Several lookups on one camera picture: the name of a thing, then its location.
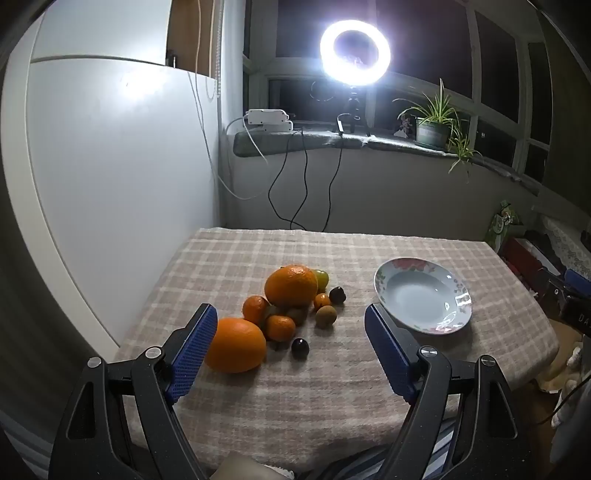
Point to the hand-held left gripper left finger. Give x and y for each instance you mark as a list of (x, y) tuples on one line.
[(194, 355)]

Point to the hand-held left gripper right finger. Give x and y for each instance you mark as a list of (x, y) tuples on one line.
[(390, 355)]

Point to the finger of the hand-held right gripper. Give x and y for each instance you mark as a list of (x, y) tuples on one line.
[(577, 278), (561, 288)]

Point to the large smooth orange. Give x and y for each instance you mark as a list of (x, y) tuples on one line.
[(240, 346)]

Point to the white floral plate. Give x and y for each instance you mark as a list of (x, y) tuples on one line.
[(415, 295)]

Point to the brown longan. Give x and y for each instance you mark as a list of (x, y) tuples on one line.
[(325, 317), (298, 316)]

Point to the dark cherry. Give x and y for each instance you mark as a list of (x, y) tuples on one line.
[(337, 295), (300, 347)]

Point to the orange kumquat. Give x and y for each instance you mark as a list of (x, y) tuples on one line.
[(322, 302)]

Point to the small tangerine with leaf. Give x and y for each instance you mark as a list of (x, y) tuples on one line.
[(279, 326)]

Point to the green plum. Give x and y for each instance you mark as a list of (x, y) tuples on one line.
[(322, 278)]

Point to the large bumpy orange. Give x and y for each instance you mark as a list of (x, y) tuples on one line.
[(291, 286)]

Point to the white lace cloth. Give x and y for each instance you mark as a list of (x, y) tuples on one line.
[(570, 242)]

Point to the red box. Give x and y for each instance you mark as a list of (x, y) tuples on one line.
[(526, 254)]

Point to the green printed bag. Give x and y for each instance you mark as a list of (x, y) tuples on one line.
[(501, 226)]

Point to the striped cloth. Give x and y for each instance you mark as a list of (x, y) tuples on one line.
[(364, 464)]

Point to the beige cushion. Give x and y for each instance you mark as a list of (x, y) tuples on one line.
[(244, 468)]

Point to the olive curtain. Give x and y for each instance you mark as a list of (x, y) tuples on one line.
[(563, 138)]

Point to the white refrigerator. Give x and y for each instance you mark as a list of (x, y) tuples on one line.
[(115, 184)]

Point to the potted spider plant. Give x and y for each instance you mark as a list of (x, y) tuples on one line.
[(431, 131)]

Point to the small purple plant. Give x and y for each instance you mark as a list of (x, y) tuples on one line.
[(406, 125)]

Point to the grey windowsill cover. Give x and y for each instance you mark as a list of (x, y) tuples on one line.
[(277, 143)]

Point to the white power strip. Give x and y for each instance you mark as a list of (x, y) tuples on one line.
[(268, 117)]

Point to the black tripod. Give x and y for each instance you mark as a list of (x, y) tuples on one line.
[(353, 101)]

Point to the brown wooden board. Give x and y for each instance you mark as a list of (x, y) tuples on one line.
[(182, 32)]

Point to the white window frame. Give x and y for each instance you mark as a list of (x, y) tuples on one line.
[(471, 55)]

